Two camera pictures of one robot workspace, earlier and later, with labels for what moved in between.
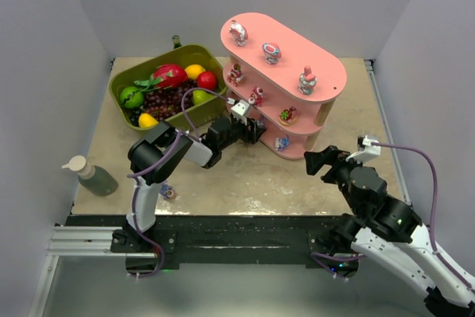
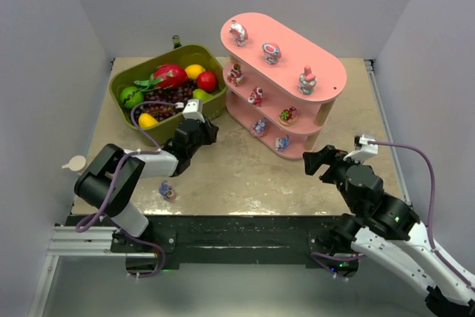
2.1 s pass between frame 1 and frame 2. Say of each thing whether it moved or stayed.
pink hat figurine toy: stayed
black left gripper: moved
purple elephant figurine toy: stayed
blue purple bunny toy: stayed
